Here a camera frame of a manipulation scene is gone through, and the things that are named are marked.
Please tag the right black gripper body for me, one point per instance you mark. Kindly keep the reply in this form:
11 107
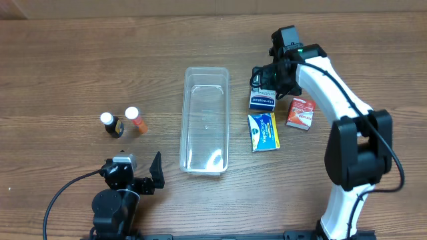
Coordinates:
267 78

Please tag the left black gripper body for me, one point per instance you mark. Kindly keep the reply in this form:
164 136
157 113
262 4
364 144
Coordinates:
139 184

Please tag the white blue plaster box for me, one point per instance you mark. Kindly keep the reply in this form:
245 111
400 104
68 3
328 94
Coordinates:
262 99

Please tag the red white small box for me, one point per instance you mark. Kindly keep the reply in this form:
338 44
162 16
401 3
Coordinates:
301 113

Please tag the dark bottle white cap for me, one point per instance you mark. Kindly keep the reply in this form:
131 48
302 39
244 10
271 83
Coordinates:
113 125

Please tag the blue yellow VapoDrops box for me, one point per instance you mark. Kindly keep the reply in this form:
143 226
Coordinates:
263 132

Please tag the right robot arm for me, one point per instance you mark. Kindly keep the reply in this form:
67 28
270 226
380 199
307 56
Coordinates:
359 149

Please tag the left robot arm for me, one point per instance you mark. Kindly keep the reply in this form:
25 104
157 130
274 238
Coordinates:
114 208

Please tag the clear plastic container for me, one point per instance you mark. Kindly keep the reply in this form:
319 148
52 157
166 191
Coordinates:
205 121

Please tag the orange bottle white cap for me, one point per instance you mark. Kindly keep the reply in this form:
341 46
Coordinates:
132 113

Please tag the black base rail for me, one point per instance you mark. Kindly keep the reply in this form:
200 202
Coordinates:
260 236

